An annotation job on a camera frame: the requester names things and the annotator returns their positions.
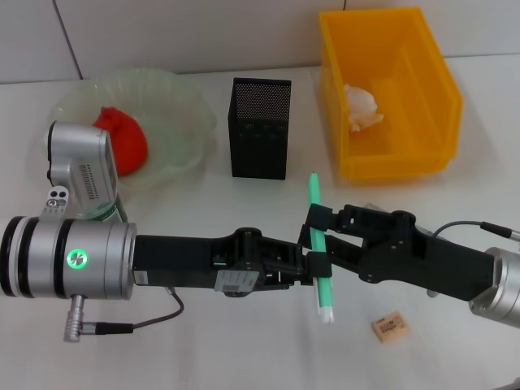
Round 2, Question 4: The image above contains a green glass fruit plate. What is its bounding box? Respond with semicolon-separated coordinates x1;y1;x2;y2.
44;68;219;192

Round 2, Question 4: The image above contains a mint green pen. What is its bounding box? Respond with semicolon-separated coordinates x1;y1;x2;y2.
306;171;336;325

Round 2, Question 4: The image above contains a tan eraser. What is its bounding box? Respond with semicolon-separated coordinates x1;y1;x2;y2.
370;310;410;345

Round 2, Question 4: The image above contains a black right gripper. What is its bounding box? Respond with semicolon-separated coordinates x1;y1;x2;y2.
304;204;500;301

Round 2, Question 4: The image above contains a black mesh pen holder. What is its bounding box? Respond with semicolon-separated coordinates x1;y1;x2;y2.
227;76;293;180

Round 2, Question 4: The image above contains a clear water bottle green label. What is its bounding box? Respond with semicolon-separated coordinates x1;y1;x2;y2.
76;193;128;223

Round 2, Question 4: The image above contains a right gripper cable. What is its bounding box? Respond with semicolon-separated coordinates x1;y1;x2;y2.
431;220;513;241

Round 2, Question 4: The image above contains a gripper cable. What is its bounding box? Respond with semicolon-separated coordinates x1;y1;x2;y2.
431;220;513;241
83;287;185;336

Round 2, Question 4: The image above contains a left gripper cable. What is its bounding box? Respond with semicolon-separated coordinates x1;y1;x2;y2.
83;287;185;336

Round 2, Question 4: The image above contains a silver left camera bracket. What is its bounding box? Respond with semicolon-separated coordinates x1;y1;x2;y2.
40;185;71;223

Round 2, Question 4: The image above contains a white paper ball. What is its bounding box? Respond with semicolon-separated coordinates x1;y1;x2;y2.
343;83;385;133

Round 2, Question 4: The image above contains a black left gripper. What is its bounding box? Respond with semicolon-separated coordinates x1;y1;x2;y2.
132;223;314;298

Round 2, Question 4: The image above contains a yellow plastic bin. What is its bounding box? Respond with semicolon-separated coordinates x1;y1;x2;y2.
318;6;464;180

